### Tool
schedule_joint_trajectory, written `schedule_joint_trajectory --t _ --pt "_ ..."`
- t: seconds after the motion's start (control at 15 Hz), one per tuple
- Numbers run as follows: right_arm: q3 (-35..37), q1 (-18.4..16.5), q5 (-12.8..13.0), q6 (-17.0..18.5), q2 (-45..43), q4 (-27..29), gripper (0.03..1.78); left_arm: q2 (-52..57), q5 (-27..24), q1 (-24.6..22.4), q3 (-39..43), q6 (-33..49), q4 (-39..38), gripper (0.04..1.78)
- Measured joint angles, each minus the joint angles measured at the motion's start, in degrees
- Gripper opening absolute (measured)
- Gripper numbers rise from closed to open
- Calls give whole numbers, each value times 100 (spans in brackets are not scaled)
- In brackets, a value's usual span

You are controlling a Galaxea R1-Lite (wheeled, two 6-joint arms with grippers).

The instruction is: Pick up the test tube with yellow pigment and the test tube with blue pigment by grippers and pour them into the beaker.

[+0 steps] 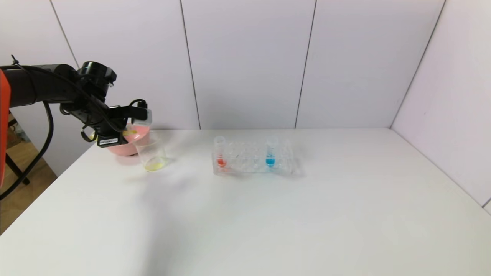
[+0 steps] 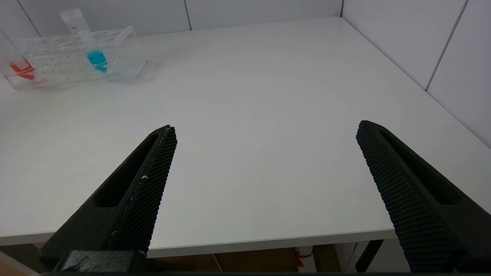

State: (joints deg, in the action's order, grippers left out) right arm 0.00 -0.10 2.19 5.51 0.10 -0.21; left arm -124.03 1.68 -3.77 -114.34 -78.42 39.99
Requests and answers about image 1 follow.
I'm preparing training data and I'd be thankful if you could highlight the test tube with yellow pigment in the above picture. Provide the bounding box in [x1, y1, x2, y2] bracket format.
[89, 125, 151, 142]

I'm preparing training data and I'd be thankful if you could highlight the clear acrylic test tube rack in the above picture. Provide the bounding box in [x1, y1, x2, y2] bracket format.
[212, 138, 294, 176]

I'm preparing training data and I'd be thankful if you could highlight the test tube with red pigment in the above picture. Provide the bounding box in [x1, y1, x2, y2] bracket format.
[214, 136, 228, 169]

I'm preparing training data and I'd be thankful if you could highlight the test tube with blue pigment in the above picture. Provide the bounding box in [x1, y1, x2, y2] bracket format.
[265, 135, 278, 168]

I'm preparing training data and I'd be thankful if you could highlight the clear plastic measuring beaker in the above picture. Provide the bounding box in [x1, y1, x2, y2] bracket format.
[134, 130, 170, 173]

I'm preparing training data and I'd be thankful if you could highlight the pink bowl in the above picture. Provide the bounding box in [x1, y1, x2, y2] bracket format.
[107, 125, 151, 157]

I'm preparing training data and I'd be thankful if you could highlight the black stand leg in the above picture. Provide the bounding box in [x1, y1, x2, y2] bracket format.
[5, 115, 30, 186]

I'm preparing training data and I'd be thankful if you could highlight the thin black camera cable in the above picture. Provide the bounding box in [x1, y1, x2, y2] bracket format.
[11, 55, 148, 143]

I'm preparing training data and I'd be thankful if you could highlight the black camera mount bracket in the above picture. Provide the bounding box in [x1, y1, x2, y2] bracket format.
[109, 105, 148, 120]

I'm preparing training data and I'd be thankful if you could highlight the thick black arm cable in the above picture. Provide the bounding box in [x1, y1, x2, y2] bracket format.
[0, 100, 53, 200]

